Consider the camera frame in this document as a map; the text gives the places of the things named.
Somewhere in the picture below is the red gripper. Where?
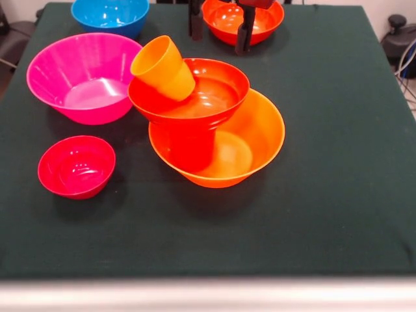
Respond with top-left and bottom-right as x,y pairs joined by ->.
188,0 -> 276,56

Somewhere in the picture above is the red-orange plastic bowl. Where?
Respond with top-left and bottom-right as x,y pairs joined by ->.
201,0 -> 285,47
127,57 -> 251,130

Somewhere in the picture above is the orange plastic cup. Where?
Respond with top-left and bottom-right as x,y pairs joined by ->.
130,34 -> 197,102

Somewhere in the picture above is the red-orange plastic cup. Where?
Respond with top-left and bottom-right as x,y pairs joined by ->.
168,125 -> 217,174

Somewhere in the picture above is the large orange bowl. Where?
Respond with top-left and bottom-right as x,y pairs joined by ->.
148,88 -> 286,189

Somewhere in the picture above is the large blue bowl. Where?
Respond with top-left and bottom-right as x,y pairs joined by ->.
70,0 -> 151,40

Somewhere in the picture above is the large pink bowl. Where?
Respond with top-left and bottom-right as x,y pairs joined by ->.
26,32 -> 144,126

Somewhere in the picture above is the dark green tablecloth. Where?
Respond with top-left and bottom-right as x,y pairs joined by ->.
0,2 -> 416,280

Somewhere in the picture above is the small crimson bowl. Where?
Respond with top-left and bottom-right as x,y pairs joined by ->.
37,135 -> 117,200

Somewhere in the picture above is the tangle of cables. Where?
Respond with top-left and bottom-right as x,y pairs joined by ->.
395,38 -> 416,110

